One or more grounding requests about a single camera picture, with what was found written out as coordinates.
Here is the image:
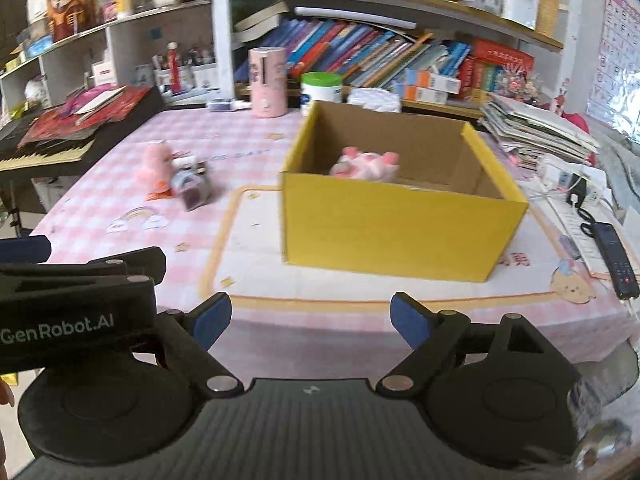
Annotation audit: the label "alphabet wall poster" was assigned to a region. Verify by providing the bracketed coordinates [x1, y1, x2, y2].
[585, 0, 640, 137]

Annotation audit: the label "red hanging tassel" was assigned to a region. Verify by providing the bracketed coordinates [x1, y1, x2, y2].
[167, 42, 182, 94]

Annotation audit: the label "white rolled paper tube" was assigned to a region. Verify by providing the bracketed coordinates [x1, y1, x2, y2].
[293, 7, 418, 31]

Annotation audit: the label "orange cardboard figure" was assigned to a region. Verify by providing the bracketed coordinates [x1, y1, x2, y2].
[45, 0, 104, 44]

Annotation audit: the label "black keyboard piano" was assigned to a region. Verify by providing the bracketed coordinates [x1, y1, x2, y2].
[0, 87, 166, 174]

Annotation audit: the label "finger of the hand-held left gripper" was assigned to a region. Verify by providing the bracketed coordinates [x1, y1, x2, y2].
[0, 235, 52, 264]
[87, 246, 167, 284]

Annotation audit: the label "cartoon desk mat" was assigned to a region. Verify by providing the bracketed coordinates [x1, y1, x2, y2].
[199, 184, 602, 307]

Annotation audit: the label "stack of papers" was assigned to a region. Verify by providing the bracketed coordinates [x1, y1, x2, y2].
[477, 94, 602, 167]

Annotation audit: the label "white pen storage bin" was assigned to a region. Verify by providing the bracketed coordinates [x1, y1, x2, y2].
[499, 0, 542, 32]

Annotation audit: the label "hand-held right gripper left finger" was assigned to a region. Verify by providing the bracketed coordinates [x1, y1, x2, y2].
[155, 291, 246, 401]

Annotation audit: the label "black remote control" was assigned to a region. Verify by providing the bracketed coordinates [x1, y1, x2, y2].
[579, 222, 640, 302]

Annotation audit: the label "row of yellow books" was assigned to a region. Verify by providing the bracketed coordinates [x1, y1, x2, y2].
[529, 0, 567, 44]

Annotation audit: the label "red boxed book set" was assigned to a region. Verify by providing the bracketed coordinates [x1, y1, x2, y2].
[459, 38, 535, 107]

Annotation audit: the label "white plastic bag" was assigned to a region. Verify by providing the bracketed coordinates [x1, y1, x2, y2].
[23, 75, 49, 107]

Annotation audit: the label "grey blanket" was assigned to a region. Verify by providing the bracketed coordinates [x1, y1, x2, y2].
[589, 127, 640, 212]

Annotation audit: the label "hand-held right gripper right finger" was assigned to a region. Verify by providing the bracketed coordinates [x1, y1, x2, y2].
[376, 291, 576, 401]

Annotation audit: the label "white power strip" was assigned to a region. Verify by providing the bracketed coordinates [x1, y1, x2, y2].
[537, 154, 609, 209]

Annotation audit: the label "spiky decorative ornament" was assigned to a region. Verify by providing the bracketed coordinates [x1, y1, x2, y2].
[492, 67, 544, 107]

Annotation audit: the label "small lying spray bottle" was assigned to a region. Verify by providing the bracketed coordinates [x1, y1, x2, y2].
[207, 98, 251, 112]

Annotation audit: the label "white cotton pad pack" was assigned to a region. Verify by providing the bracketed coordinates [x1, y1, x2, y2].
[347, 87, 403, 114]

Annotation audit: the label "white pen holder cup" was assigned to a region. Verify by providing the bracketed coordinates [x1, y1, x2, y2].
[152, 65, 194, 94]
[192, 62, 219, 92]

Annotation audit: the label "white envelope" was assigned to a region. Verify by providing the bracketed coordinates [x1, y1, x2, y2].
[74, 85, 129, 117]

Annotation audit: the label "white small carton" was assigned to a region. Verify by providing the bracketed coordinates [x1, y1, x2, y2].
[92, 57, 119, 89]

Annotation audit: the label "black charger plug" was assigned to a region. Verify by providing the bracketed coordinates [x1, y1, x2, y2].
[567, 175, 592, 209]

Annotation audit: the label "white canister green lid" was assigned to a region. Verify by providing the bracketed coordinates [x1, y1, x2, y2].
[299, 72, 345, 116]

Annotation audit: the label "grey toy car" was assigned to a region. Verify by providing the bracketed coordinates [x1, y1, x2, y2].
[170, 157, 212, 212]

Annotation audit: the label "red printed paper sheets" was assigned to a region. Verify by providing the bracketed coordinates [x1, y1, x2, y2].
[17, 85, 152, 149]

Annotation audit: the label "pink spotted pig plush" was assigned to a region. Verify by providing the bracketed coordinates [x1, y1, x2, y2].
[329, 146, 401, 184]

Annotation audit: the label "orange blue small box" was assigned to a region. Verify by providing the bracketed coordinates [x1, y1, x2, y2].
[394, 84, 449, 105]
[404, 68, 462, 95]

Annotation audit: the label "pink checked tablecloth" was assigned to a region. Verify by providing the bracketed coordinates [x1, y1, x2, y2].
[30, 104, 640, 367]

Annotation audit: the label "white thick lying book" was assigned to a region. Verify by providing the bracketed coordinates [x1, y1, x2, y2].
[232, 0, 291, 44]

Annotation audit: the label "pink cylindrical humidifier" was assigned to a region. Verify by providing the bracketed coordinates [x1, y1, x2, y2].
[248, 46, 289, 119]

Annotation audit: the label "pink plush chick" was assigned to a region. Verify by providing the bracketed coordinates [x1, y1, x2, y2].
[137, 141, 177, 202]

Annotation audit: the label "row of leaning books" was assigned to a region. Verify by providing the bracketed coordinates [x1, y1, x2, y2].
[245, 16, 474, 92]

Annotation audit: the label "yellow cardboard box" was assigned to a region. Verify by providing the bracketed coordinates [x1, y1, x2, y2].
[278, 100, 530, 284]

